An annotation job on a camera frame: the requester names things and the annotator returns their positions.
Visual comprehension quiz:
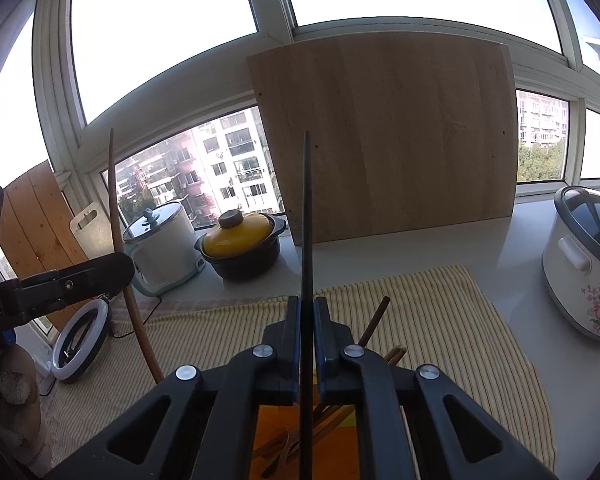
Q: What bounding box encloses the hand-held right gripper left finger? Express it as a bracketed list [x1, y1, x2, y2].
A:
[45, 296, 303, 480]

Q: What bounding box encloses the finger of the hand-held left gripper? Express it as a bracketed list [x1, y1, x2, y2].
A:
[17, 252, 136, 322]

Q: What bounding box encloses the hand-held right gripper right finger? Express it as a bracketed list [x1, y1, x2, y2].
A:
[314, 296, 556, 480]

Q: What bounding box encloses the yellow plastic container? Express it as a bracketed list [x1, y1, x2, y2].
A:
[250, 402, 376, 480]

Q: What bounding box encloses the wooden spoon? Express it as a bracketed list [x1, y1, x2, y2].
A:
[252, 425, 301, 480]

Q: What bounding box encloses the black chopstick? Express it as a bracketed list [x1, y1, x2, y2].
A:
[297, 131, 315, 480]

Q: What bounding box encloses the person's left hand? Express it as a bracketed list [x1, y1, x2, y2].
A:
[0, 347, 46, 476]

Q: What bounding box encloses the white cutting board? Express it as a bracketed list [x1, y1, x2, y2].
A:
[70, 202, 118, 261]

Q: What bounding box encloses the brown wooden plank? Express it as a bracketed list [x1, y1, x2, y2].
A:
[0, 160, 81, 331]

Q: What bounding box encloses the dark brown wooden chopstick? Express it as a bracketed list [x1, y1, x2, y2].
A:
[357, 296, 392, 351]

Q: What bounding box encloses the white teal rice cooker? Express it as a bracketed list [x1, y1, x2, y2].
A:
[121, 201, 205, 297]

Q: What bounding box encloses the yellow striped cloth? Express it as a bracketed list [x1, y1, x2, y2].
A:
[40, 264, 557, 480]

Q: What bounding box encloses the black clay pot yellow lid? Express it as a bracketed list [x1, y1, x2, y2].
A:
[195, 210, 287, 282]

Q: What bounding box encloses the light wooden board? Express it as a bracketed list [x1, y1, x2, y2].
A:
[246, 31, 516, 246]

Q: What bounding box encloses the white floral slow cooker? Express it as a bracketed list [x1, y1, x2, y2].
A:
[541, 185, 600, 343]

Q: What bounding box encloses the black rice cooker cable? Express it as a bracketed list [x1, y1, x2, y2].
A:
[112, 295, 163, 338]

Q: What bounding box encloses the white ring light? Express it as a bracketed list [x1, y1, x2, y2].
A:
[51, 299, 112, 385]

